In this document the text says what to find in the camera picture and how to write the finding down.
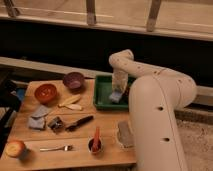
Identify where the dark cup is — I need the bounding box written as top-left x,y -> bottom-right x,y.
88,138 -> 103,155

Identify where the pale wooden spatula upper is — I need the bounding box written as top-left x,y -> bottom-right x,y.
58,94 -> 81,107

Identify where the orange apple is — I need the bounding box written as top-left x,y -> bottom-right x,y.
5,140 -> 26,158

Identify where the dark red berry cluster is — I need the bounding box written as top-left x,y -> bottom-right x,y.
124,86 -> 130,101

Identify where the grey-blue sponge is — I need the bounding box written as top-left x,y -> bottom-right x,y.
109,91 -> 123,103

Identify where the grey cloth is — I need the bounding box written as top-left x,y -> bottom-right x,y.
31,105 -> 50,118
28,117 -> 45,130

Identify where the silver fork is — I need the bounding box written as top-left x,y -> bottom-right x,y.
40,145 -> 73,152

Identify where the purple bowl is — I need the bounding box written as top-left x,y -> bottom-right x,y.
63,72 -> 85,89

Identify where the green plastic tray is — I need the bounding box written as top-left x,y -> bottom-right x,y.
93,75 -> 134,110

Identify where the grey cloth lower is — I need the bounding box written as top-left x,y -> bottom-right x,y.
28,117 -> 45,130

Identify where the orange bowl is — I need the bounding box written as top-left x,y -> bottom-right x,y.
34,84 -> 57,104

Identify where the small dark metal box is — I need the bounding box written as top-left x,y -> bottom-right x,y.
47,117 -> 64,133

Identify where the wooden cutting board table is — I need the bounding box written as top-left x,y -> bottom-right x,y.
0,79 -> 136,171

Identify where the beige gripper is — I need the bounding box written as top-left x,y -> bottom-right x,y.
112,69 -> 128,93

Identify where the red spoon in cup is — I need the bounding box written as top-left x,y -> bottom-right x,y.
91,126 -> 100,153

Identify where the grey cloth upper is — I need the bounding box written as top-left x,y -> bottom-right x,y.
31,105 -> 50,118

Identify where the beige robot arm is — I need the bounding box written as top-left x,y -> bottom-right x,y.
109,49 -> 197,171

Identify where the pale wooden spatula lower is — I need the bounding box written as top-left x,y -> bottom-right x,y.
65,104 -> 83,111

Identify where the pale wooden spatula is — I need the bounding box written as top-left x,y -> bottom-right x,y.
65,104 -> 83,111
58,94 -> 81,107

